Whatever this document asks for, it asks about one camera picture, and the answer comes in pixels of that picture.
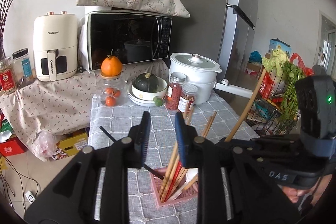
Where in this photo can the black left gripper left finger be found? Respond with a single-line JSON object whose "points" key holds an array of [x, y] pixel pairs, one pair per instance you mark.
{"points": [[114, 206]]}

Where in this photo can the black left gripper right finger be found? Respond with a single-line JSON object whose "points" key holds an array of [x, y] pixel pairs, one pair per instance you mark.
{"points": [[211, 161]]}

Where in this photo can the black chopstick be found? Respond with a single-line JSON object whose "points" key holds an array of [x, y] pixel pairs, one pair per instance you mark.
{"points": [[137, 161]]}

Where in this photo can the white plastic spoon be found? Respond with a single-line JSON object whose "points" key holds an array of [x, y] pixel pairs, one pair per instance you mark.
{"points": [[190, 174]]}

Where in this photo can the person's right hand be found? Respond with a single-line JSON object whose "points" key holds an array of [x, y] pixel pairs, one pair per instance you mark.
{"points": [[317, 191]]}

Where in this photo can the grey checked tablecloth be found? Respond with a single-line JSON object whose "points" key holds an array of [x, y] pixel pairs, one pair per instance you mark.
{"points": [[118, 120]]}

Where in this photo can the white plate stack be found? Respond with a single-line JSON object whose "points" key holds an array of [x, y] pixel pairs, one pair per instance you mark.
{"points": [[138, 101]]}

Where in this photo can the green leafy vegetables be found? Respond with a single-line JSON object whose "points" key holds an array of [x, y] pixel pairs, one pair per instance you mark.
{"points": [[289, 105]]}

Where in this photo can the clear jar red label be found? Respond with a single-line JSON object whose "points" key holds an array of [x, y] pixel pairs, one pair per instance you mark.
{"points": [[187, 98]]}

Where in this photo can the green lime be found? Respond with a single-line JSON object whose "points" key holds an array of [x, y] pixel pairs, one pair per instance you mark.
{"points": [[158, 101]]}

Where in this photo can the yellow cardboard box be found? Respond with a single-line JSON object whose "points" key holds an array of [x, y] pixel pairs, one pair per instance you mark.
{"points": [[71, 145]]}

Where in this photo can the glass jar with tomatoes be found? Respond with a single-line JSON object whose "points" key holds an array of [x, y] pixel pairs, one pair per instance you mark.
{"points": [[110, 90]]}

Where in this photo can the clear jar red goji berries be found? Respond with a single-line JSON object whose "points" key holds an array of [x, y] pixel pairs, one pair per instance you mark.
{"points": [[176, 82]]}

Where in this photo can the white bowl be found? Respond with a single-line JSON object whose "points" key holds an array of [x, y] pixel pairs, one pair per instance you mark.
{"points": [[160, 92]]}

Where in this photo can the dark green pumpkin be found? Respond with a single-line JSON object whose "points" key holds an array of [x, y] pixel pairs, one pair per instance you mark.
{"points": [[146, 82]]}

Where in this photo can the floral dotted table cloth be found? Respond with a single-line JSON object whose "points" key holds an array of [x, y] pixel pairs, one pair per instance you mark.
{"points": [[58, 107]]}

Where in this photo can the white electric cooking pot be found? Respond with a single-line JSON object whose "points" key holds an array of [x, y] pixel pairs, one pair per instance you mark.
{"points": [[203, 73]]}

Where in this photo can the orange tangerine fruit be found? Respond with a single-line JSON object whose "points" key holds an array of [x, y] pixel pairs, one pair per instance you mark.
{"points": [[111, 66]]}

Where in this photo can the pale green cabbage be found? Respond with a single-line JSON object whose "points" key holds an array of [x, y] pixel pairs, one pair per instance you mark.
{"points": [[275, 62]]}

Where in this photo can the white device on floor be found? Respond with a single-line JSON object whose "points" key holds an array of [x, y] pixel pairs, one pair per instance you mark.
{"points": [[30, 196]]}

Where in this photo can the black microwave oven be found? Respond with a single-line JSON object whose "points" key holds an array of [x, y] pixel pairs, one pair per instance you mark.
{"points": [[131, 36]]}

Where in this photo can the red box on floor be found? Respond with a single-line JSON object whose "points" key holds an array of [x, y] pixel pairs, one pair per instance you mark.
{"points": [[12, 146]]}

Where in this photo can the clear jar black lid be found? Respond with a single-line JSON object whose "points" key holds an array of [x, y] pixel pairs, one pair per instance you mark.
{"points": [[22, 67]]}

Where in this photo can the white air fryer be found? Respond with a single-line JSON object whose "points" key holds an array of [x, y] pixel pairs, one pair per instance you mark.
{"points": [[55, 46]]}

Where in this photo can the grey refrigerator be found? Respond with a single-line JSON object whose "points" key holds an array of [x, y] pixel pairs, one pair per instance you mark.
{"points": [[222, 30]]}

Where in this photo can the dry twig branches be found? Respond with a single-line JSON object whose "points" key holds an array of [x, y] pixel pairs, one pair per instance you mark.
{"points": [[4, 10]]}

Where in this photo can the black wire storage rack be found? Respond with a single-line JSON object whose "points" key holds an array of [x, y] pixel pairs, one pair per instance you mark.
{"points": [[266, 115]]}

